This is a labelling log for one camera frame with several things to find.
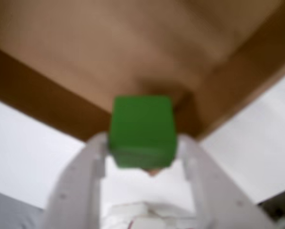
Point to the green cube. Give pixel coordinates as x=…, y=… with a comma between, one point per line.
x=142, y=131

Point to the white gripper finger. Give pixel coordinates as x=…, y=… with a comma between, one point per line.
x=216, y=198
x=78, y=190

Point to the brown cardboard box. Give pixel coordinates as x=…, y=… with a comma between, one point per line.
x=133, y=47

